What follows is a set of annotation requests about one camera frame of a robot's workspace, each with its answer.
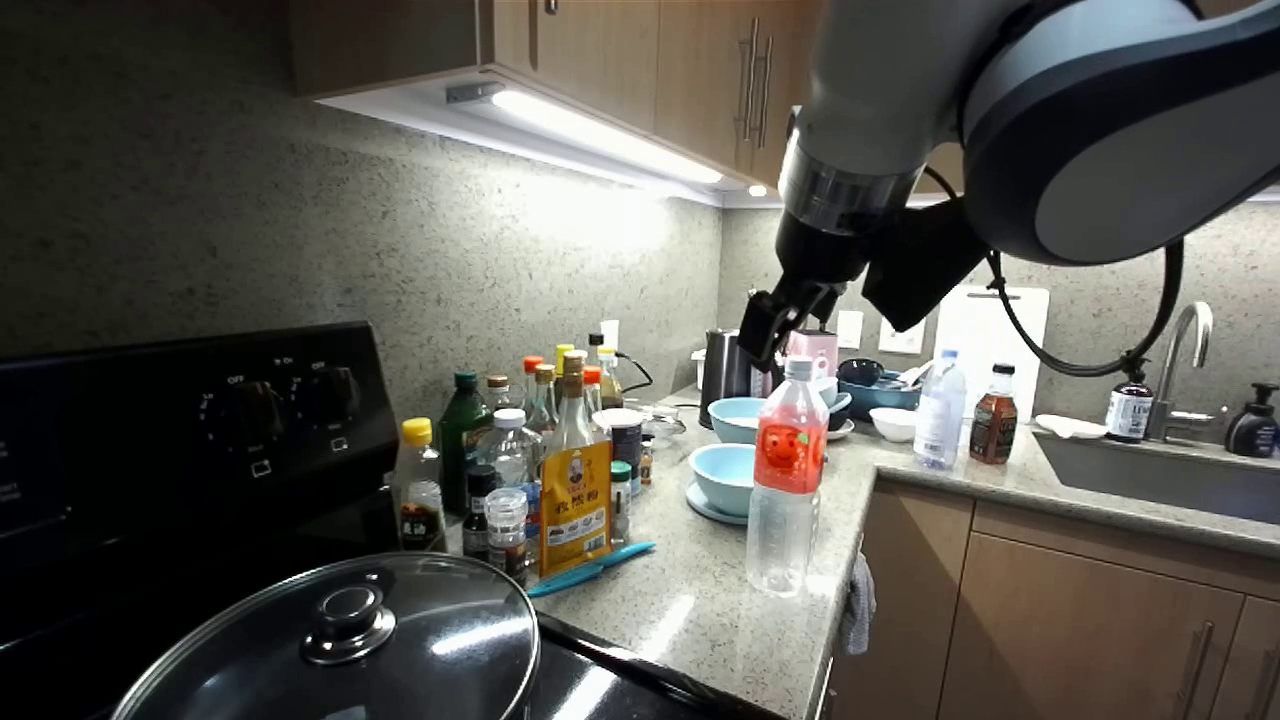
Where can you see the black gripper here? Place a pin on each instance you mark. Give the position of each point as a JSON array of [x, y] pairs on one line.
[[820, 266]]

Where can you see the orange label plastic bottle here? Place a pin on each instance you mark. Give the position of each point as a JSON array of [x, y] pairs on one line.
[[784, 453]]

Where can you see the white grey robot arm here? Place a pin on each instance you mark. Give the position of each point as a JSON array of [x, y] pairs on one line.
[[906, 64]]

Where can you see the pale yellow oil bottle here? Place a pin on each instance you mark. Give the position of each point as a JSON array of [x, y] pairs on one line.
[[604, 375]]

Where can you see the brown sauce bottle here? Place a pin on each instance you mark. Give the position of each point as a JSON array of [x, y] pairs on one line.
[[995, 427]]

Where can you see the small green cap bottle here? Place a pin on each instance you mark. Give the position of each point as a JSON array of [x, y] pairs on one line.
[[622, 507]]

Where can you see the orange cap bottle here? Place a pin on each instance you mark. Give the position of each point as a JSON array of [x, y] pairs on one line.
[[535, 388]]

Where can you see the yellow label sauce bottle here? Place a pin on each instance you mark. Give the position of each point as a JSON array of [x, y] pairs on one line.
[[573, 500]]

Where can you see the clear white cap bottle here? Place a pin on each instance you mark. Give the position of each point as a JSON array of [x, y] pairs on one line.
[[509, 453]]

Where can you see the green glass bottle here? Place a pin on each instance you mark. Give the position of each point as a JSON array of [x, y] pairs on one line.
[[461, 427]]

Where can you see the yellow cap bottle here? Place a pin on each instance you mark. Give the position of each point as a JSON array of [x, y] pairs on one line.
[[416, 494]]

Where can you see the pink knife block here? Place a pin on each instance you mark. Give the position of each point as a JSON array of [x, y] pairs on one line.
[[818, 351]]

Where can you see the black electric kettle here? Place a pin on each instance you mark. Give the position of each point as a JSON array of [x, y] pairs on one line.
[[720, 379]]

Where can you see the stack of dark plates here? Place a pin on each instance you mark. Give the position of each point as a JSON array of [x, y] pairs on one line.
[[838, 416]]

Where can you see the dark teal bowl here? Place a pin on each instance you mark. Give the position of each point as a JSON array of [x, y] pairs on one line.
[[876, 385]]

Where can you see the large light blue bowl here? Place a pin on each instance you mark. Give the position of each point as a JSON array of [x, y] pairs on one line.
[[735, 416]]

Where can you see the white bowl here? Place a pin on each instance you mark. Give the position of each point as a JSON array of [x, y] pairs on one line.
[[894, 427]]

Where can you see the small light blue bowl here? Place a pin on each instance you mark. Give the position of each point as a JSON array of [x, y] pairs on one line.
[[720, 472]]

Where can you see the white board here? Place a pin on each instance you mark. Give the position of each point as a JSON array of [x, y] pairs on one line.
[[967, 324]]

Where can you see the light blue plate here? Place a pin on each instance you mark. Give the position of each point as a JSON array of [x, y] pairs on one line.
[[706, 510]]

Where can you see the dark jar white lid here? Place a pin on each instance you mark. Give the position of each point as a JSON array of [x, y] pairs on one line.
[[622, 443]]

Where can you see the under cabinet light strip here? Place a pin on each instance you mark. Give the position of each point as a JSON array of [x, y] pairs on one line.
[[586, 131]]

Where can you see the wooden upper cabinets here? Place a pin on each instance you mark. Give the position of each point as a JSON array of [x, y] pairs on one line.
[[642, 64]]

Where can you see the grey dish cloth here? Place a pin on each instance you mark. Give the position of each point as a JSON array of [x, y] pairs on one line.
[[860, 606]]

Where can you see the white cloth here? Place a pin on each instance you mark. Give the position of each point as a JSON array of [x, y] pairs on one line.
[[1069, 427]]

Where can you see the brown soap dispenser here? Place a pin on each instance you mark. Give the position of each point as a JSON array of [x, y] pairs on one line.
[[1129, 408]]

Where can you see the chrome faucet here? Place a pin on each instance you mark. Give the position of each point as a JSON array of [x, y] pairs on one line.
[[1186, 344]]

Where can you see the steel sink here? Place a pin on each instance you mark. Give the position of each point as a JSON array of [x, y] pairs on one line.
[[1160, 476]]

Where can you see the black soap dispenser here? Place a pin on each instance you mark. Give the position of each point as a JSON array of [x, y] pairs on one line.
[[1254, 428]]

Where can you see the glass pan lid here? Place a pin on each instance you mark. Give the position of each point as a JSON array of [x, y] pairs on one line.
[[335, 652]]

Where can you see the black electric stove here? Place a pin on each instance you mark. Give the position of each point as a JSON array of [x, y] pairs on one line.
[[134, 443]]

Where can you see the white wall outlet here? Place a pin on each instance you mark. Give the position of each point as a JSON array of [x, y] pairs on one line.
[[849, 335], [608, 335]]

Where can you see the white switch plate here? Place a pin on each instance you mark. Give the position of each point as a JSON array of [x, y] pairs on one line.
[[906, 340]]

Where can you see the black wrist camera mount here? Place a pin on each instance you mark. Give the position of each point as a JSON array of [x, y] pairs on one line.
[[925, 266]]

